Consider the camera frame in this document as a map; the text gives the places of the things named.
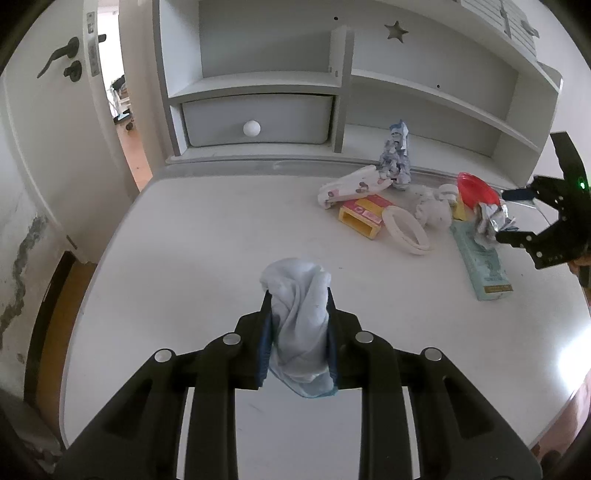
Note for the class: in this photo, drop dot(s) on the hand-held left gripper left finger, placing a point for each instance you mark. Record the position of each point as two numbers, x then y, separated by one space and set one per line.
265 341

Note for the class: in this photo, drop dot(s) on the red plastic bowl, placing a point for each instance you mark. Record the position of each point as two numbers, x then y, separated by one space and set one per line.
475 189

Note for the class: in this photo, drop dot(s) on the distant wheeled cart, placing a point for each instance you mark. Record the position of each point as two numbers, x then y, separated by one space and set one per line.
121 101

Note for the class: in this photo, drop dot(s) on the person's right hand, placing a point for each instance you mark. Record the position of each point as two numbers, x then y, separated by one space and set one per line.
581 266

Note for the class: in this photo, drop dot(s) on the white printed pouch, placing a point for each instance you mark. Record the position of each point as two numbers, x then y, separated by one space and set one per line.
351 187

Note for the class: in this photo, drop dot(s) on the yellow cardboard box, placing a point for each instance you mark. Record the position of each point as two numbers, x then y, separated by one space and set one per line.
358 220

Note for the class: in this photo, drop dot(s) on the long teal cardboard box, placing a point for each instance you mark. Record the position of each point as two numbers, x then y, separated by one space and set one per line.
485 272

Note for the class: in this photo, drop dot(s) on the white desk hutch shelf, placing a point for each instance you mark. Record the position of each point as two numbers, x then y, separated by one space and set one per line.
415 92

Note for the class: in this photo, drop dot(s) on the white tissue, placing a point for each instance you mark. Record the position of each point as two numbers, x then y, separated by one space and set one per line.
431 212

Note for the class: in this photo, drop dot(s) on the crumpled blue white wrapper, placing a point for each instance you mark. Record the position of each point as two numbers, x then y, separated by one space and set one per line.
396 157

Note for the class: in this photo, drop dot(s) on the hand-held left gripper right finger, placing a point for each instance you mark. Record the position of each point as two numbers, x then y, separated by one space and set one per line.
331 341

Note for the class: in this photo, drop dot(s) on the small white cap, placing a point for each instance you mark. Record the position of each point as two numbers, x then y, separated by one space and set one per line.
448 191

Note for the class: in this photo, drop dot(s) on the silver foil wrapper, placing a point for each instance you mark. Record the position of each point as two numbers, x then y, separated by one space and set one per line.
489 224

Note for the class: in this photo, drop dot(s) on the black door lock knob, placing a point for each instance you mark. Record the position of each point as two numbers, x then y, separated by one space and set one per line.
73 70

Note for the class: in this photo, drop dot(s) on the white drawer with round knob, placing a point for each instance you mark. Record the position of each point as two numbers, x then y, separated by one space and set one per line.
286 120

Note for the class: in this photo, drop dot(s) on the white room door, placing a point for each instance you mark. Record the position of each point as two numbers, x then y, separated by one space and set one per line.
46 138

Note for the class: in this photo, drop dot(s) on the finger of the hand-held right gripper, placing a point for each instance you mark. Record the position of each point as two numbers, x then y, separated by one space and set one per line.
515 194
512 236

